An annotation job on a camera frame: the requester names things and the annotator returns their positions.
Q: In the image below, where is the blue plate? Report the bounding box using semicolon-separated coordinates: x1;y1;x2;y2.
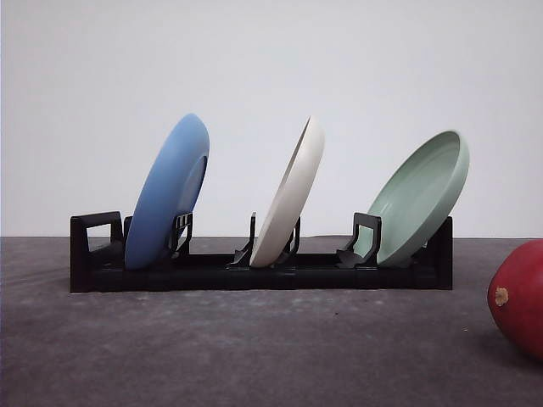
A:
125;113;210;270

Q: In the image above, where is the red pomegranate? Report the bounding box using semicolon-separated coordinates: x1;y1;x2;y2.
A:
487;239;543;364

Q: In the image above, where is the green plate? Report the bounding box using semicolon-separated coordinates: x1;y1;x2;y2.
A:
354;131;470;267

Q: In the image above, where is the black dish rack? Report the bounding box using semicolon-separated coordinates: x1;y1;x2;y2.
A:
70;211;454;293

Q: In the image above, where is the white plate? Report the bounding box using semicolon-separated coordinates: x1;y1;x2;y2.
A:
251;116;325;268

